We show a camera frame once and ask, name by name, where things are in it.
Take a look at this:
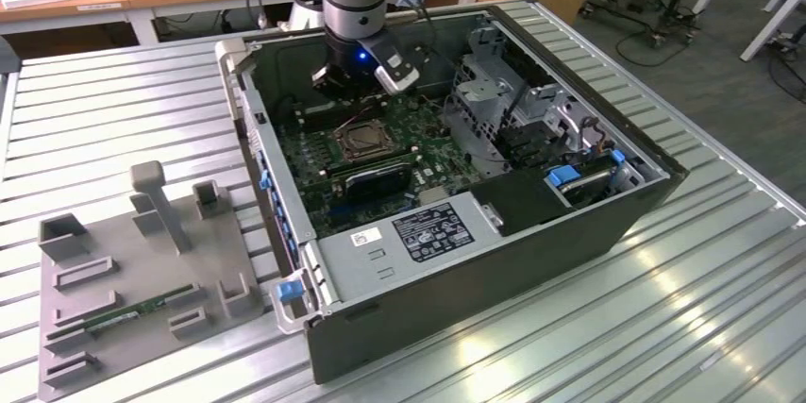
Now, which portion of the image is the metal locking lever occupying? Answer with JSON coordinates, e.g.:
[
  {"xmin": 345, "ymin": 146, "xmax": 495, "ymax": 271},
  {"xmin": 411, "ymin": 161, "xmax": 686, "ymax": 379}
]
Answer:
[{"xmin": 335, "ymin": 108, "xmax": 377, "ymax": 131}]

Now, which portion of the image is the silver CPU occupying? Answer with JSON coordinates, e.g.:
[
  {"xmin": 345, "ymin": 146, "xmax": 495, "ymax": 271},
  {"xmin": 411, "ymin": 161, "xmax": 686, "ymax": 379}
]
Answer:
[{"xmin": 346, "ymin": 125, "xmax": 385, "ymax": 152}]

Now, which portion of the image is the metal socket cover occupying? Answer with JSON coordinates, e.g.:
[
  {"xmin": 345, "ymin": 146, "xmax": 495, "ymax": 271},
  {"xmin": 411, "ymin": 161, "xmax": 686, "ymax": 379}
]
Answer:
[{"xmin": 335, "ymin": 118, "xmax": 397, "ymax": 161}]

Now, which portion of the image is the silver drive cage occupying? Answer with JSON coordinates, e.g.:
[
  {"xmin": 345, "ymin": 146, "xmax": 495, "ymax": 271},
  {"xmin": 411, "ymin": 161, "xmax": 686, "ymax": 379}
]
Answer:
[{"xmin": 450, "ymin": 20, "xmax": 571, "ymax": 173}]

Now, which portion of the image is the green motherboard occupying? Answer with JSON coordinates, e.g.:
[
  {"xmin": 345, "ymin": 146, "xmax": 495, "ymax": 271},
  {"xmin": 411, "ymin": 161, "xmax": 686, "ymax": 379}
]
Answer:
[{"xmin": 276, "ymin": 93, "xmax": 490, "ymax": 240}]

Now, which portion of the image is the black graphics card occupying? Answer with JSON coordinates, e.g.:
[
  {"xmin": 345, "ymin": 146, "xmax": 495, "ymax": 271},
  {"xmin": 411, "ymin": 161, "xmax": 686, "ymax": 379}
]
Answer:
[{"xmin": 343, "ymin": 164, "xmax": 417, "ymax": 209}]

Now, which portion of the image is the hard disk in blue carrier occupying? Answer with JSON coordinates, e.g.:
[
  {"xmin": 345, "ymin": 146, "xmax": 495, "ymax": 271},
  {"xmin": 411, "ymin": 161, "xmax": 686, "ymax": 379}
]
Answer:
[{"xmin": 545, "ymin": 157, "xmax": 631, "ymax": 209}]

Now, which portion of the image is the silver power supply unit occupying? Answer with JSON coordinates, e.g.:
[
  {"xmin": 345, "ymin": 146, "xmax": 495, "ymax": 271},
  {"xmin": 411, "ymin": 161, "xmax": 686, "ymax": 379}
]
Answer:
[{"xmin": 300, "ymin": 191, "xmax": 505, "ymax": 317}]

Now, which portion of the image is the black wheeled stand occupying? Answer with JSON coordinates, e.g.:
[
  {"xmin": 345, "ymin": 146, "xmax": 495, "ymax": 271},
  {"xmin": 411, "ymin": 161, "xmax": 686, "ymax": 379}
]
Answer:
[{"xmin": 578, "ymin": 0, "xmax": 713, "ymax": 50}]

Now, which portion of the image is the grey parts rack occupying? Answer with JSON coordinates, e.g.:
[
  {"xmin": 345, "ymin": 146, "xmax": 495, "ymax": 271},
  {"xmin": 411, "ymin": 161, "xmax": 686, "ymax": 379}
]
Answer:
[{"xmin": 35, "ymin": 160, "xmax": 270, "ymax": 402}]

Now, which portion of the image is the black PC case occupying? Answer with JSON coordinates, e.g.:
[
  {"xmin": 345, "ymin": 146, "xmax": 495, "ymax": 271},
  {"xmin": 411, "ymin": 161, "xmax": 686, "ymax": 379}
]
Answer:
[{"xmin": 212, "ymin": 0, "xmax": 689, "ymax": 385}]

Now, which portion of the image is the green RAM stick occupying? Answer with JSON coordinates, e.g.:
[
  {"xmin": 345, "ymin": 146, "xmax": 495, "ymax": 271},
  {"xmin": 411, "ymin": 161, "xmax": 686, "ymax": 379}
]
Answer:
[{"xmin": 80, "ymin": 283, "xmax": 194, "ymax": 334}]

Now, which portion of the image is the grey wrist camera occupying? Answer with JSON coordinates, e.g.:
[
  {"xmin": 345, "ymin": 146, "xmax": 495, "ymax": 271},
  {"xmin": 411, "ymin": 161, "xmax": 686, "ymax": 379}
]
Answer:
[{"xmin": 310, "ymin": 66, "xmax": 335, "ymax": 92}]

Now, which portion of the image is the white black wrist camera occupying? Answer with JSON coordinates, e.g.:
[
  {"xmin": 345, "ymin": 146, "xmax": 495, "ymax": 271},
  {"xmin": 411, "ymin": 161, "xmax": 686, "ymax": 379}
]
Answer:
[{"xmin": 355, "ymin": 37, "xmax": 422, "ymax": 95}]

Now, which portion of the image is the multicoloured wire bundle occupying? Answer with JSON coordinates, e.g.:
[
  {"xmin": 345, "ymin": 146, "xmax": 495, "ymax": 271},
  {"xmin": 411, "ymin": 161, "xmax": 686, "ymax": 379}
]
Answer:
[{"xmin": 582, "ymin": 115, "xmax": 617, "ymax": 159}]

